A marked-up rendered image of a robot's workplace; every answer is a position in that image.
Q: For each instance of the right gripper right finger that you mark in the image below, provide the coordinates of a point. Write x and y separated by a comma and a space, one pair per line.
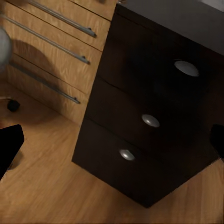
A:
217, 139

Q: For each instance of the desk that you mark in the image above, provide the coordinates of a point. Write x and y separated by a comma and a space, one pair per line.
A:
190, 23

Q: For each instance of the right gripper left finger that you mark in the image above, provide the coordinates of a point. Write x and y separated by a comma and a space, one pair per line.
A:
11, 140

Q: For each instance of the swivel chair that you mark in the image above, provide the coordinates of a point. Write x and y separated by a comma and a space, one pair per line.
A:
6, 52

